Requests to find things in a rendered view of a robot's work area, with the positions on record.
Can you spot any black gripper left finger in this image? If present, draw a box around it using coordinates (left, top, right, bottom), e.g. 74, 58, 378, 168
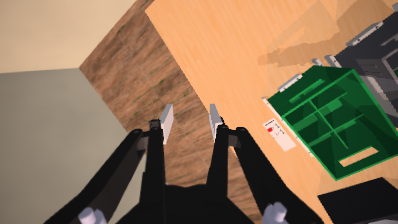
43, 104, 174, 224

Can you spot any grey divided bottle crate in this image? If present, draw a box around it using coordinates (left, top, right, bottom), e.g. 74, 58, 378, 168
334, 11, 398, 128

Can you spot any green plastic crate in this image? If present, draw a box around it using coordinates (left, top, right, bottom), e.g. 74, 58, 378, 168
267, 65, 398, 171

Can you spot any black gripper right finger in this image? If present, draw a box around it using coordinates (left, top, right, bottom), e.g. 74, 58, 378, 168
198, 103, 325, 224

